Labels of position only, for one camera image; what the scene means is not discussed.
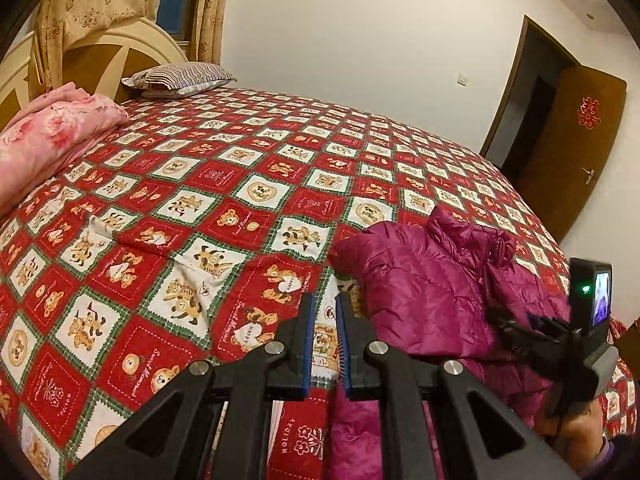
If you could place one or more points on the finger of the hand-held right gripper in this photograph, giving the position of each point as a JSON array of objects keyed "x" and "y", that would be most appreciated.
[
  {"x": 510, "y": 321},
  {"x": 535, "y": 352}
]

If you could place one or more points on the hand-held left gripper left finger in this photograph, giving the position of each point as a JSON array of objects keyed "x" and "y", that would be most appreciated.
[{"x": 309, "y": 340}]

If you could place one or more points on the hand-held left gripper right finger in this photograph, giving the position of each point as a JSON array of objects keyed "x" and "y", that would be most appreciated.
[{"x": 343, "y": 340}]

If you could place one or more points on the magenta down jacket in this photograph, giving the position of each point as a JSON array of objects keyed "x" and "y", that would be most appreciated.
[{"x": 425, "y": 280}]

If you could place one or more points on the person's right hand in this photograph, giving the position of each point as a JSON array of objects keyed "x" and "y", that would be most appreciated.
[{"x": 575, "y": 425}]

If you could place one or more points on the brown wooden door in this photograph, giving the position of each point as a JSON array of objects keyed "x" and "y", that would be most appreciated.
[{"x": 565, "y": 160}]

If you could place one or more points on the red bear print bedsheet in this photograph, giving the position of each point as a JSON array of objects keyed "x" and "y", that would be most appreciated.
[{"x": 210, "y": 185}]

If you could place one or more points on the red door decoration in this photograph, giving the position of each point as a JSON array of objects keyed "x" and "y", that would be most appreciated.
[{"x": 588, "y": 111}]

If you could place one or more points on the striped pillow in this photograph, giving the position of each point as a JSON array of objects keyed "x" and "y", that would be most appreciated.
[{"x": 180, "y": 77}]

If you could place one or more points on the pink floral quilt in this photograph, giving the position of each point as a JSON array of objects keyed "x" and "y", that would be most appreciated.
[{"x": 55, "y": 130}]

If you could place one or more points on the narrow beige floral curtain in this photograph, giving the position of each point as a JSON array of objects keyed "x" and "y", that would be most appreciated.
[{"x": 210, "y": 10}]

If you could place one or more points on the cream wooden headboard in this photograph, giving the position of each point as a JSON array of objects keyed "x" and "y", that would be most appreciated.
[{"x": 95, "y": 50}]

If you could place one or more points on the wide beige floral curtain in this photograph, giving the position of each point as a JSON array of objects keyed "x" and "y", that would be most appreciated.
[{"x": 95, "y": 0}]

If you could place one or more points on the brown door frame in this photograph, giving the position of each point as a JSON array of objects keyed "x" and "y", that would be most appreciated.
[{"x": 505, "y": 100}]

